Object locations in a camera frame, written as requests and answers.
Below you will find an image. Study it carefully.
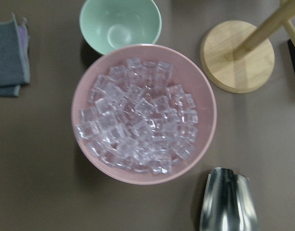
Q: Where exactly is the pink bowl of ice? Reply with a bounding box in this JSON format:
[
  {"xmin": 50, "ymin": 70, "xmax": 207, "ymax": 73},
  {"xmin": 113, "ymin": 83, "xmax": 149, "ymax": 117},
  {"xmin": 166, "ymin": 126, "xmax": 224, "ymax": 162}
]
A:
[{"xmin": 71, "ymin": 44, "xmax": 216, "ymax": 185}]

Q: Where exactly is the green bowl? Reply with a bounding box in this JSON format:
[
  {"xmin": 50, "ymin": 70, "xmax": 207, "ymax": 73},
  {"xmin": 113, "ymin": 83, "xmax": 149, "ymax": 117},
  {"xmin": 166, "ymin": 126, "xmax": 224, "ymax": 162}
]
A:
[{"xmin": 79, "ymin": 0, "xmax": 162, "ymax": 55}]

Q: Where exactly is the wooden stand with round base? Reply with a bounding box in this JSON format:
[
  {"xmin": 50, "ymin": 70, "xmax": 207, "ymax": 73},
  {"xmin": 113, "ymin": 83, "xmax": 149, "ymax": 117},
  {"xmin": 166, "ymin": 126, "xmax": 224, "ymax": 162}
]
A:
[{"xmin": 200, "ymin": 0, "xmax": 295, "ymax": 93}]

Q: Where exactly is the steel ice scoop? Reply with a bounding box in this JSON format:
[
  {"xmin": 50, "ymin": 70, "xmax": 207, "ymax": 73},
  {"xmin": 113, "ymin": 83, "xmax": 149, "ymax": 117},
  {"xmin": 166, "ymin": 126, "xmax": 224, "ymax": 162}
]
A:
[{"xmin": 199, "ymin": 167, "xmax": 261, "ymax": 231}]

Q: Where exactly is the grey folded cloth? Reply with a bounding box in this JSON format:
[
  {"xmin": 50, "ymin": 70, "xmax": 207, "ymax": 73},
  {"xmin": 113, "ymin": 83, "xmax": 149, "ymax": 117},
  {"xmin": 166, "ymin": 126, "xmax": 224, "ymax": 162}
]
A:
[{"xmin": 0, "ymin": 14, "xmax": 30, "ymax": 97}]

